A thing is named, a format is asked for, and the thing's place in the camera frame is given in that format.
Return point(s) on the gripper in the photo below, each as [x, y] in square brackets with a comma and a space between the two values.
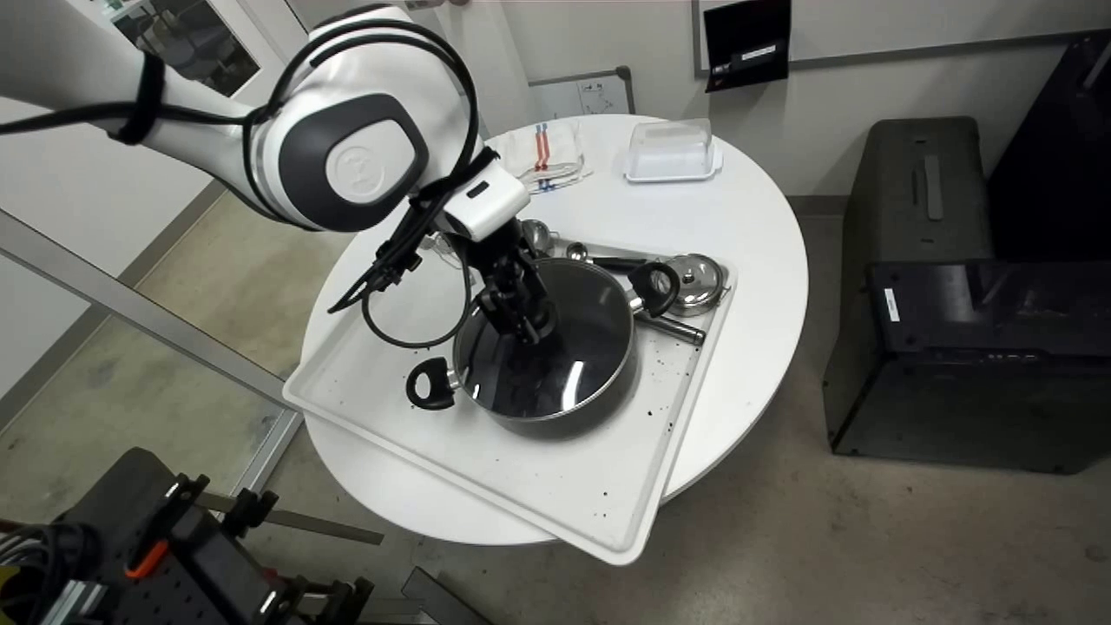
[502, 256]

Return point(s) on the glass pot lid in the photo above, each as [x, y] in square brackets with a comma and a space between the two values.
[590, 321]

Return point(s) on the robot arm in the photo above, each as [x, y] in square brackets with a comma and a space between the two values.
[364, 156]

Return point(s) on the steel lid with knob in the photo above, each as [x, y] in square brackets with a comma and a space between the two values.
[701, 279]

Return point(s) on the steel measuring cup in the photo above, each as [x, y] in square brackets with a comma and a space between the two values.
[537, 236]

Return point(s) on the white cloth with coloured stripes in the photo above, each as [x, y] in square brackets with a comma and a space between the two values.
[548, 152]

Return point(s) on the white plastic tray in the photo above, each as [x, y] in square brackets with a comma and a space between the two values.
[486, 469]

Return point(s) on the clear plastic butter dish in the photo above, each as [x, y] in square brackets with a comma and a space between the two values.
[671, 152]

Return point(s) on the whiteboard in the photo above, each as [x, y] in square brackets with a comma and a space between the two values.
[583, 94]

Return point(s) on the window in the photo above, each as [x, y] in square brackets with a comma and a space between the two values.
[187, 39]

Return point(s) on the black clamp with orange trigger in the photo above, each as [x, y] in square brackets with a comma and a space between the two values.
[149, 545]

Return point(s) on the large black equipment case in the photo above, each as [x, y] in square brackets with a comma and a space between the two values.
[972, 365]

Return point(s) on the black wall holder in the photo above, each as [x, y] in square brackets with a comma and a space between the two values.
[746, 43]

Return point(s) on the grey metal partition frame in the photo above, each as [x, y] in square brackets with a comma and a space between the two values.
[147, 317]

